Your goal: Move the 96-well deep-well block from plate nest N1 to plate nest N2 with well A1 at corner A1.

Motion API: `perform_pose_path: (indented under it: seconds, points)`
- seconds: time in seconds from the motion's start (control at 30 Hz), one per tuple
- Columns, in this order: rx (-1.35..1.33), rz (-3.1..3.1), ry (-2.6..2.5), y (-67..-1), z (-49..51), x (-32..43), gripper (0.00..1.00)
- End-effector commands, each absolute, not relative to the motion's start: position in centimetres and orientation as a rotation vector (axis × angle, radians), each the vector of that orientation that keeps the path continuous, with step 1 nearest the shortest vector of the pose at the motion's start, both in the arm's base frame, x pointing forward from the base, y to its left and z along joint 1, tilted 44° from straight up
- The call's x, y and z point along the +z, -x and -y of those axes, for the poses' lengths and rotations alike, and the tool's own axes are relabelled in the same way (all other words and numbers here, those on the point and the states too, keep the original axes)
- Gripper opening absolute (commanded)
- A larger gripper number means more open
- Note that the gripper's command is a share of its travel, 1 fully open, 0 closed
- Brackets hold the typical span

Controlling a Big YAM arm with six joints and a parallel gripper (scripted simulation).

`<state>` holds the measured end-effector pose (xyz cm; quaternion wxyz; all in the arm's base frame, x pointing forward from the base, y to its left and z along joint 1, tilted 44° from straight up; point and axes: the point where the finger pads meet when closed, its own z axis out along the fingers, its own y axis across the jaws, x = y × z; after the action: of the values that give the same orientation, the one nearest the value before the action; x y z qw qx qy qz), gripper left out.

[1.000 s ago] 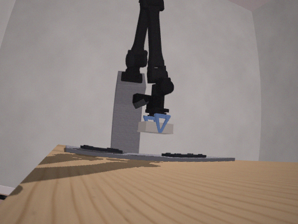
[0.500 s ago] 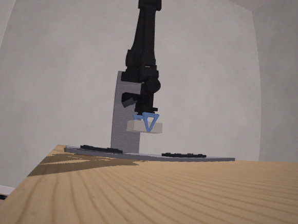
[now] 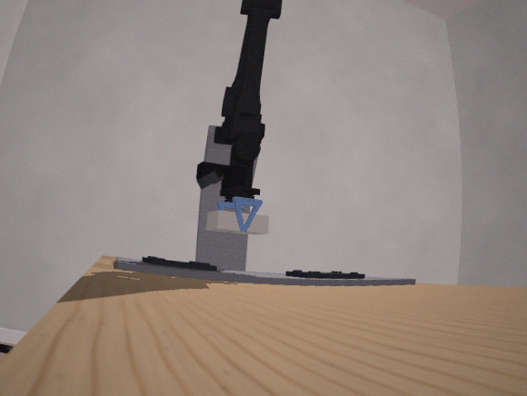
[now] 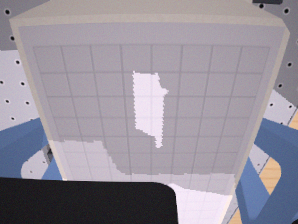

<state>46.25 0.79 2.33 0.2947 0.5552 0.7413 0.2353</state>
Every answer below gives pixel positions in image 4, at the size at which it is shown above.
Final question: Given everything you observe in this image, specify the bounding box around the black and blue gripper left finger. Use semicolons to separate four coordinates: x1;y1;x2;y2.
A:
0;117;63;180

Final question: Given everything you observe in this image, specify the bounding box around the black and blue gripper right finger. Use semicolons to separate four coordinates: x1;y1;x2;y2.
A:
235;118;298;224

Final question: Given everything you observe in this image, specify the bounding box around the grey perforated base plate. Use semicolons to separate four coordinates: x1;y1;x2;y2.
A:
0;0;298;224

